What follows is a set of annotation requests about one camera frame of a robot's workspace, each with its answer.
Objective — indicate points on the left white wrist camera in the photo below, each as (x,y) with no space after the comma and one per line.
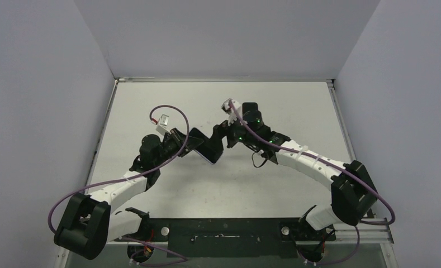
(162,125)

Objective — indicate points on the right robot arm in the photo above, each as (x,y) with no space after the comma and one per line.
(349,183)

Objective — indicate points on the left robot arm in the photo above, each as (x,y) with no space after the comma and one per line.
(91,220)

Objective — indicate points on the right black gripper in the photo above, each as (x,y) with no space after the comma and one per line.
(229,132)

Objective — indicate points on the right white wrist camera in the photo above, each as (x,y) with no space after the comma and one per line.
(229,107)

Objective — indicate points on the aluminium frame rail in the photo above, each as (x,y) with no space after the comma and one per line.
(360,246)

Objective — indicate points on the black phone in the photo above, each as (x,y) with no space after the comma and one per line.
(204,146)

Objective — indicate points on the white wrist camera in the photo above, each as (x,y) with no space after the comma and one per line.
(162,125)
(229,107)

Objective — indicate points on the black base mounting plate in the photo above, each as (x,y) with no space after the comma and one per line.
(235,237)

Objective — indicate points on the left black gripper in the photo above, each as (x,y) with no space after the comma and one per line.
(180,139)

